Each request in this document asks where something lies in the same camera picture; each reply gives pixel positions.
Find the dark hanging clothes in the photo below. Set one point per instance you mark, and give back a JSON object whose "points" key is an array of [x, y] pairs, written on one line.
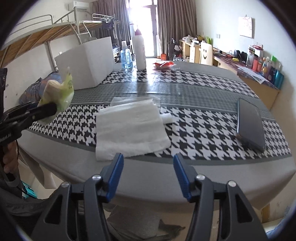
{"points": [[108, 24]]}

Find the teal cardboard box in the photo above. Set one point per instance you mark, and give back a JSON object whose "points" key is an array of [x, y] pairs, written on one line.
{"points": [[30, 190]]}

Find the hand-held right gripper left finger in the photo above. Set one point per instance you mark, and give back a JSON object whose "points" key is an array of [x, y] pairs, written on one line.
{"points": [[114, 176]]}

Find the small metal bunk bed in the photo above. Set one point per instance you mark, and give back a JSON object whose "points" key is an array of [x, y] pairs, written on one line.
{"points": [[99, 23]]}

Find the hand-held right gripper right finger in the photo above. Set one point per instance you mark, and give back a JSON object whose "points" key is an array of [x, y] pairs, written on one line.
{"points": [[182, 178]]}

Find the blue patterned quilt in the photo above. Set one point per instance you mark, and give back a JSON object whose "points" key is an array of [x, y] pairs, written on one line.
{"points": [[34, 90]]}

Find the black bag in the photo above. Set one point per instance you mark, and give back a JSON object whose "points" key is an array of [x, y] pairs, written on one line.
{"points": [[173, 48]]}

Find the black headphones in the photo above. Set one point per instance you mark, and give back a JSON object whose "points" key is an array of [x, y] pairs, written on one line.
{"points": [[240, 55]]}

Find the pink cartoon wall picture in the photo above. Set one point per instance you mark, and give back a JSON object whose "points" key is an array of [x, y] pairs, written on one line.
{"points": [[245, 27]]}

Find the metal bunk ladder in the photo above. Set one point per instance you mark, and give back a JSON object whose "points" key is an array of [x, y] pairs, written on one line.
{"points": [[81, 32]]}

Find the white foam box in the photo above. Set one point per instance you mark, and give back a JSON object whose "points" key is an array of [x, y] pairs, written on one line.
{"points": [[85, 62]]}

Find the small white tissue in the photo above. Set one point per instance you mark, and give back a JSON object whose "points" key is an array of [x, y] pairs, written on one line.
{"points": [[167, 117]]}

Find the wooden desk dark top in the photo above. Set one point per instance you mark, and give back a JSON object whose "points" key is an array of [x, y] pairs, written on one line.
{"points": [[259, 92]]}

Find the wooden smiley face chair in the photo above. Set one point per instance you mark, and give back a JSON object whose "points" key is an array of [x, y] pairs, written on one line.
{"points": [[205, 54]]}

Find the small red floor bag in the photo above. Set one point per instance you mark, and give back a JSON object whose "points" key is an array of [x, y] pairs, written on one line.
{"points": [[164, 57]]}

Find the white paper towel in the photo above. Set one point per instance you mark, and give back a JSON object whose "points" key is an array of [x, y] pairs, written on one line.
{"points": [[131, 129]]}

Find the red snack packet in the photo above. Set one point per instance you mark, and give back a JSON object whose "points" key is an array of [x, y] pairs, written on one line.
{"points": [[163, 65]]}

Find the glass balcony door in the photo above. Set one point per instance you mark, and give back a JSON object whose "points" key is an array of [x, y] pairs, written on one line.
{"points": [[145, 27]]}

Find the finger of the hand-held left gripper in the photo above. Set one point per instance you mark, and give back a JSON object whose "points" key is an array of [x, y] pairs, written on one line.
{"points": [[44, 111], [23, 106]]}

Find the person's left hand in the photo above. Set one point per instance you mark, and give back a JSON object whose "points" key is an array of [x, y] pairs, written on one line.
{"points": [[10, 157]]}

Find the cluster of toiletry bottles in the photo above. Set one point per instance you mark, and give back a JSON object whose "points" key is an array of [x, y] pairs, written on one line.
{"points": [[268, 67]]}

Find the white pump bottle red top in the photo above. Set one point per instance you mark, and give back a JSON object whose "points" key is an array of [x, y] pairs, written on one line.
{"points": [[140, 51]]}

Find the dark smartphone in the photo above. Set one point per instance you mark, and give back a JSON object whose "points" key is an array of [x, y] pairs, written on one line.
{"points": [[251, 125]]}

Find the green tissue packet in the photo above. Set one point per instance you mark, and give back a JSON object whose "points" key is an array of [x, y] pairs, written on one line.
{"points": [[61, 92]]}

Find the blue spray bottle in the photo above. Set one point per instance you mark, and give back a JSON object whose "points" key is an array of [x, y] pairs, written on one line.
{"points": [[126, 59]]}

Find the narrow brown curtain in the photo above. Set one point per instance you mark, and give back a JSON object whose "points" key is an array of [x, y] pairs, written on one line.
{"points": [[111, 9]]}

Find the dark grey cloth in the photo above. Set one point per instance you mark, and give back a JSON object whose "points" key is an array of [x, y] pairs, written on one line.
{"points": [[138, 227]]}

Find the wide brown curtain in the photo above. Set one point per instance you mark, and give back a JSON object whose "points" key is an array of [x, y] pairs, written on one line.
{"points": [[175, 25]]}

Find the large metal bunk bed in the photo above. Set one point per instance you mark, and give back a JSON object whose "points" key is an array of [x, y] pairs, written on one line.
{"points": [[34, 34]]}

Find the white air conditioner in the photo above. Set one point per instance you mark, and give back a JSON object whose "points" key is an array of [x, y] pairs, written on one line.
{"points": [[81, 5]]}

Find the green paper bag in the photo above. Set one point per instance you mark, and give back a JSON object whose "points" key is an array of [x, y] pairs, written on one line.
{"points": [[207, 39]]}

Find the printed papers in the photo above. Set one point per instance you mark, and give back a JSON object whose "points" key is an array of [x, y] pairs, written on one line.
{"points": [[252, 74]]}

